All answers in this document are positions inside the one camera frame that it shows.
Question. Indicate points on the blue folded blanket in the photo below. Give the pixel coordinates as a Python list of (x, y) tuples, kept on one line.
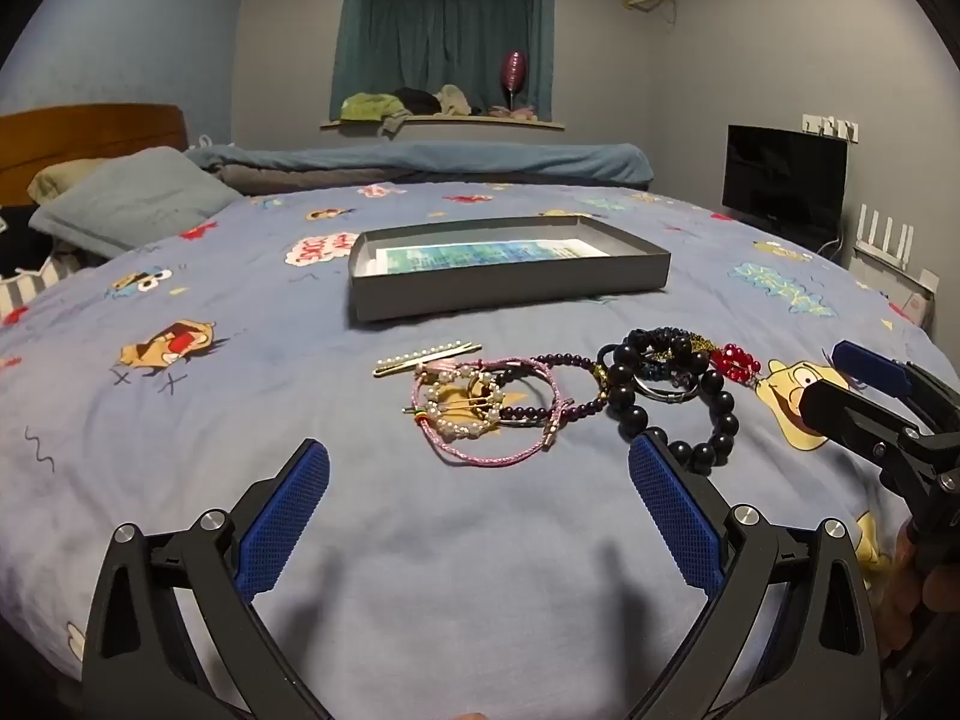
[(450, 157)]

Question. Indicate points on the person's right hand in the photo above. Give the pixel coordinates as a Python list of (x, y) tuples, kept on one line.
[(941, 592)]

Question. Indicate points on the pink cloth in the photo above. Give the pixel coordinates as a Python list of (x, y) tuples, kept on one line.
[(514, 113)]

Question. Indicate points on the cartoon printed bed sheet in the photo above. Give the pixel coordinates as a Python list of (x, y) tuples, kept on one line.
[(225, 405)]

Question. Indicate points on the beige cloth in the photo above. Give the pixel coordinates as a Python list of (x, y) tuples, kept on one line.
[(454, 99)]

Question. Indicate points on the window sill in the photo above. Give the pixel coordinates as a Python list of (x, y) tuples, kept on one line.
[(465, 122)]

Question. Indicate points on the printed paper sheet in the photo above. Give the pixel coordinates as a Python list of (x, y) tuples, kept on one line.
[(480, 255)]

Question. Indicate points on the dark cloth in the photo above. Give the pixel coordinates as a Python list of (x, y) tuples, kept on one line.
[(22, 240)]

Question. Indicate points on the wooden headboard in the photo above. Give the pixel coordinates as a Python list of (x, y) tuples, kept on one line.
[(75, 135)]

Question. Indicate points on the white router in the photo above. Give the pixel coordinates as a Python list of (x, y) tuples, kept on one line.
[(885, 251)]

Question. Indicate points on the grey-blue pillow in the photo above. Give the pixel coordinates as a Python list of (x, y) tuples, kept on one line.
[(135, 195)]

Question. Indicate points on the green cloth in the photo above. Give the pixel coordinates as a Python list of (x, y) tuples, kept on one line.
[(367, 106)]

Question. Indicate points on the pink balloon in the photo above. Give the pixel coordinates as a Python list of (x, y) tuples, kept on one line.
[(514, 69)]

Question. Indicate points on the pearl hair clip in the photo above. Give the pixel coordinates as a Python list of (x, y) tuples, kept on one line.
[(420, 361)]

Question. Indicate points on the teal curtain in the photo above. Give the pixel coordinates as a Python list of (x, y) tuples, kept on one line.
[(435, 37)]

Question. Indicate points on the black cloth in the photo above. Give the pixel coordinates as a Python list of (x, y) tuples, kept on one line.
[(416, 99)]

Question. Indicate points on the white wall hook rack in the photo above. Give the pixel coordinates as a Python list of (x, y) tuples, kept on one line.
[(829, 127)]

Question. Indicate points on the grey cardboard box tray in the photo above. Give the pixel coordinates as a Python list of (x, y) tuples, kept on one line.
[(510, 292)]

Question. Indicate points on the grey folded blanket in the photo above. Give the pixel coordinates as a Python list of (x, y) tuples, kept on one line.
[(285, 180)]

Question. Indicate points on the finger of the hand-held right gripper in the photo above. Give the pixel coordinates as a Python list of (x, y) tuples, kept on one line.
[(870, 369), (847, 412)]

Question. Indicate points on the black television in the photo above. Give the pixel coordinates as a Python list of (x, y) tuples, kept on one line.
[(780, 172)]

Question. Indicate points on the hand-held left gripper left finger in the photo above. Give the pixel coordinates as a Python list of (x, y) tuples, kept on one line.
[(289, 517)]

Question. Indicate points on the beige pillow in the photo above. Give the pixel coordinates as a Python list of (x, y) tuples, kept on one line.
[(52, 180)]

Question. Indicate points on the striped cloth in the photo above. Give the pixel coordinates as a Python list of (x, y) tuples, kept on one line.
[(22, 289)]

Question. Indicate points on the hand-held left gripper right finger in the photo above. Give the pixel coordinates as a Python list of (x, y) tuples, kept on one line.
[(675, 517)]

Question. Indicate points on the white box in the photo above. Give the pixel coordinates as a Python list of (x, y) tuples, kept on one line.
[(911, 304)]

